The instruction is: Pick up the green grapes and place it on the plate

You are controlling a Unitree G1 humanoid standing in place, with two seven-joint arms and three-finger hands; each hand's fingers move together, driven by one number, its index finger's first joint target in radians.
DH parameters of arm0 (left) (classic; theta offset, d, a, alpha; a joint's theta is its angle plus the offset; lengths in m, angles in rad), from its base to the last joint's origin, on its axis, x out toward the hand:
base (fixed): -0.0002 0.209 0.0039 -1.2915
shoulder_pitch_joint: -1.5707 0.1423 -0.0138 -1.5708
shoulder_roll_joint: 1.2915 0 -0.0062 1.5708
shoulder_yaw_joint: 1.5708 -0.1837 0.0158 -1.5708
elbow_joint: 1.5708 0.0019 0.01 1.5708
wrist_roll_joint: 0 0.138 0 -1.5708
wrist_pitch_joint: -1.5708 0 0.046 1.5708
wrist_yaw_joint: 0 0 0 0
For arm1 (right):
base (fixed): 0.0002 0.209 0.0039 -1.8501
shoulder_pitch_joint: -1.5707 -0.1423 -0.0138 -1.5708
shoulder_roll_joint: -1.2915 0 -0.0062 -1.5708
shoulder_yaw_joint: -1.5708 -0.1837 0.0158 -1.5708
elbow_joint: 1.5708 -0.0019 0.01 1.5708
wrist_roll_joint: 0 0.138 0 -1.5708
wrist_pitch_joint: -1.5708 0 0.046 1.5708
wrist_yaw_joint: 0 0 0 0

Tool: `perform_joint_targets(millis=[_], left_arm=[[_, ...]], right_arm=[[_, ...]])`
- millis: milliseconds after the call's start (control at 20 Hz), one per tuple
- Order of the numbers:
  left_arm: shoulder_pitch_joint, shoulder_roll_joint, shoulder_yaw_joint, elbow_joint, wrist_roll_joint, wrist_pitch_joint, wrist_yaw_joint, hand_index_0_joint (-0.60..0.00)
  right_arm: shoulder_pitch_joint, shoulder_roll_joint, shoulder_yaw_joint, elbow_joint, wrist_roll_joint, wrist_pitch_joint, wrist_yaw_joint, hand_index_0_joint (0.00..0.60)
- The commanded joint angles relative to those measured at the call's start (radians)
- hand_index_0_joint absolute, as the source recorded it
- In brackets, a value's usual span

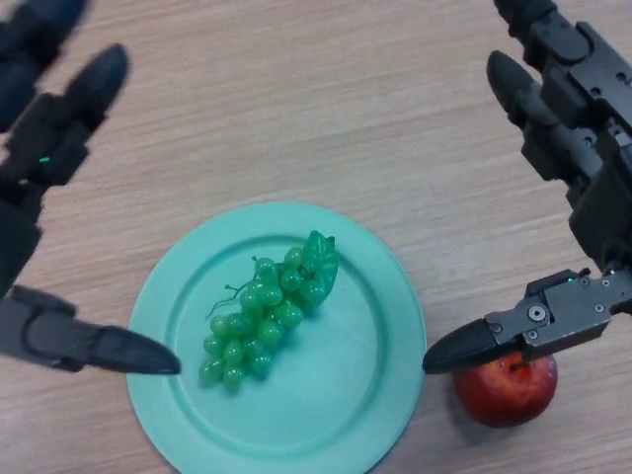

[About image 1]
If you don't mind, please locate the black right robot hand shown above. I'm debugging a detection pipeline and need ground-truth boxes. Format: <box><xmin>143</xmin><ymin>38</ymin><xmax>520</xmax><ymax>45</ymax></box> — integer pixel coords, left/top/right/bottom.
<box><xmin>422</xmin><ymin>0</ymin><xmax>632</xmax><ymax>374</ymax></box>

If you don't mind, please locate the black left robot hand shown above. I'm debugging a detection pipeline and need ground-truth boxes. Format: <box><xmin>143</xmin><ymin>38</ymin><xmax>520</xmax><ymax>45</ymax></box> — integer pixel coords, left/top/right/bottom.
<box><xmin>0</xmin><ymin>0</ymin><xmax>182</xmax><ymax>375</ymax></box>

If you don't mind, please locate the green grapes bunch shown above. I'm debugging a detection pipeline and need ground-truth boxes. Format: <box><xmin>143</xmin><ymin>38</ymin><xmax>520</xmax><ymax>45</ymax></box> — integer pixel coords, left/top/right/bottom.
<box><xmin>197</xmin><ymin>229</ymin><xmax>341</xmax><ymax>390</ymax></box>

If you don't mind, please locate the green round plate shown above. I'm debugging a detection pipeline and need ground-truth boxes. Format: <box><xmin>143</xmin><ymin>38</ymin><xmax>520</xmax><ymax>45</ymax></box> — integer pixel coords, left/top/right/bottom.
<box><xmin>125</xmin><ymin>201</ymin><xmax>428</xmax><ymax>474</ymax></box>

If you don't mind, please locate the red apple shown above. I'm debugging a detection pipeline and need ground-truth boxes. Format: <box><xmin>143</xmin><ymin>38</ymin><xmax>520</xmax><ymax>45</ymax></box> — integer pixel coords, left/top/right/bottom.
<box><xmin>452</xmin><ymin>353</ymin><xmax>560</xmax><ymax>429</ymax></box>

